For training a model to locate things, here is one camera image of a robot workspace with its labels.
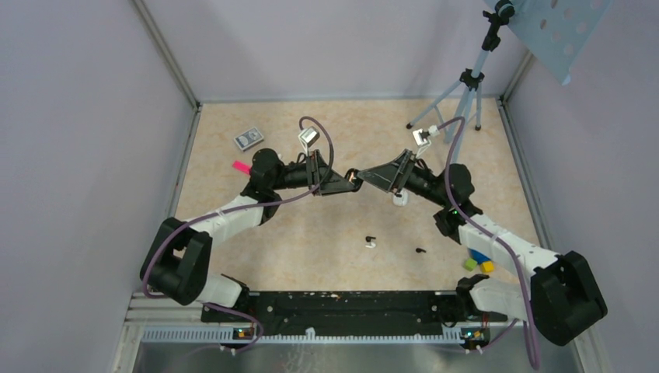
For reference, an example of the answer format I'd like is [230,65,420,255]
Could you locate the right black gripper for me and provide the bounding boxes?
[357,149,450,207]

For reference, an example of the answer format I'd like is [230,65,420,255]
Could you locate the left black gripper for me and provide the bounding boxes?
[270,148,354,196]

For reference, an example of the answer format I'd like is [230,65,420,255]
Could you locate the black round charging case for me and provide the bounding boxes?
[345,168,362,190]

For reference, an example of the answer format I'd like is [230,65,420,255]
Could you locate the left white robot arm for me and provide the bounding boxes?
[140,148,362,321]

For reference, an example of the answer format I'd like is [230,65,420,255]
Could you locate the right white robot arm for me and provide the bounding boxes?
[352,150,608,346]

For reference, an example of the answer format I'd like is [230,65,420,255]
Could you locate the white charging case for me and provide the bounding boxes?
[392,190,410,207]

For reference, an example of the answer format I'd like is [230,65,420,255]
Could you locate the black and white earbud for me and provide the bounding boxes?
[365,235,377,249]

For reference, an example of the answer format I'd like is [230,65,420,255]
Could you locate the grey tripod stand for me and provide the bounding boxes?
[406,1,517,162]

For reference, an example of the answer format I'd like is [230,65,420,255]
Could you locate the grey card box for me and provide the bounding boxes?
[233,127,264,152]

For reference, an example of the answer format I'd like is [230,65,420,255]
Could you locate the pink marker strip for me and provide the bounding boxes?
[232,161,251,175]

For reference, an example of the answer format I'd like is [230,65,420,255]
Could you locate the green cube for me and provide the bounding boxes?
[463,258,479,272]

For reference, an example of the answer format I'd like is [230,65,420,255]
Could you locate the blue block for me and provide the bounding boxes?
[468,249,493,265]

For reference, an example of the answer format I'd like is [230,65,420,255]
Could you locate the yellow cube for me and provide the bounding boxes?
[479,261,495,274]

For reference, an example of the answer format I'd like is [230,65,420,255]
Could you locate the perforated blue metal plate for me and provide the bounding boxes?
[485,0,612,85]

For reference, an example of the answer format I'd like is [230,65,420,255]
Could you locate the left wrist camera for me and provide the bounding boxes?
[298,127,320,155]

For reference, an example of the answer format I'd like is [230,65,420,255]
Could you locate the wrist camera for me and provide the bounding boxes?
[298,127,320,155]
[412,125,440,159]

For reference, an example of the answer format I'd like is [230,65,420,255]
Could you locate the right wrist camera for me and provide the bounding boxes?
[412,125,440,159]

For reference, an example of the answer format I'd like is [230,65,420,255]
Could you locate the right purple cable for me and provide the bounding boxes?
[434,117,542,371]

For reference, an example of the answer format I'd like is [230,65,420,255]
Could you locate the purple cable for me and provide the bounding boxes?
[434,117,542,371]
[141,115,336,356]

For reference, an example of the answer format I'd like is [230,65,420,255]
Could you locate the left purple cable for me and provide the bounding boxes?
[141,115,336,356]

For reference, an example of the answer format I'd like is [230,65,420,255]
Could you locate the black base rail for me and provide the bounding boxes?
[200,291,507,336]

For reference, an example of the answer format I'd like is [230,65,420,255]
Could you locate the white comb cable duct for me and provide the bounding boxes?
[141,326,464,344]

